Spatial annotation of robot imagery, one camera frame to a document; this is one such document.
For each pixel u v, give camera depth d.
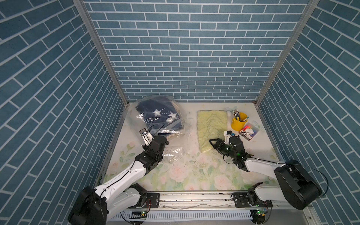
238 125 1.01
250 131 0.99
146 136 0.69
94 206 0.39
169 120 0.94
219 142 0.79
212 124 1.02
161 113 0.99
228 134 0.83
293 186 0.44
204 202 0.74
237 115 0.93
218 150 0.79
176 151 0.91
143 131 0.68
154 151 0.62
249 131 1.00
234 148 0.69
